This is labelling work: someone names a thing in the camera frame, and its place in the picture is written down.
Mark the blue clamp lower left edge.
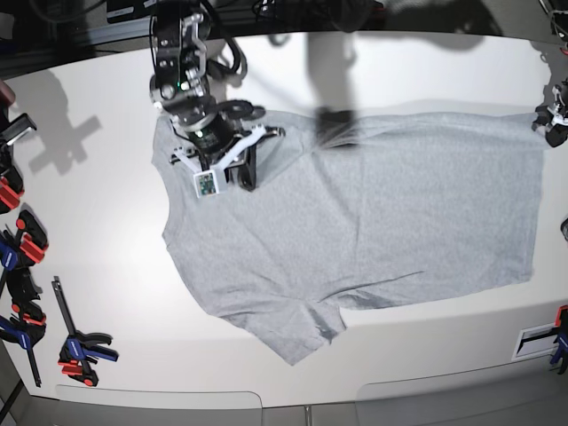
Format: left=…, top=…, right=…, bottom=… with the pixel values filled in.
left=1, top=268, right=46, bottom=388

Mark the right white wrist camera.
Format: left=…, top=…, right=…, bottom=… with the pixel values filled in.
left=173, top=124, right=267, bottom=198

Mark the bar clamp on table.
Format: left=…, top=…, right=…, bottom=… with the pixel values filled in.
left=51, top=276, right=119, bottom=387

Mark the grey T-shirt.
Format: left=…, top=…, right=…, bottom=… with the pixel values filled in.
left=152, top=112, right=548, bottom=365

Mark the person hand at left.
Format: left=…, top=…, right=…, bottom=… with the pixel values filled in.
left=0, top=80, right=16, bottom=107

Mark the blue red clamp left edge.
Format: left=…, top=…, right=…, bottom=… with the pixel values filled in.
left=1, top=209, right=49, bottom=313

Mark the white label with black bar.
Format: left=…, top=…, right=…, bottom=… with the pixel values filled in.
left=511, top=324, right=557, bottom=362

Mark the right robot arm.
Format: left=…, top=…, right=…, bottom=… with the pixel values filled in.
left=149, top=1, right=285, bottom=197

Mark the blue red clamp right edge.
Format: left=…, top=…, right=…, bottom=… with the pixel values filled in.
left=549, top=305, right=568, bottom=375

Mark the black hand-held controller device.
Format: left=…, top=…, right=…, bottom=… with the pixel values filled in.
left=1, top=100, right=37, bottom=177

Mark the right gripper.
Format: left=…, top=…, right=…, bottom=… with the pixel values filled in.
left=170, top=99, right=285, bottom=192

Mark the dark round object right edge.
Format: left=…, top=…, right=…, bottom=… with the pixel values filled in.
left=560, top=218, right=568, bottom=241

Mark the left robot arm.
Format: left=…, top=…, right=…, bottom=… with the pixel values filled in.
left=532, top=1, right=567, bottom=148

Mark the blue red clamp edge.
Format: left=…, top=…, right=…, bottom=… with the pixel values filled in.
left=549, top=305, right=568, bottom=375
left=1, top=209, right=49, bottom=313

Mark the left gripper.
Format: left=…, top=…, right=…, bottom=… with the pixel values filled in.
left=532, top=80, right=567, bottom=148

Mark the red black clamp upper left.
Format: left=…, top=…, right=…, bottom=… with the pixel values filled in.
left=1, top=165, right=25, bottom=214

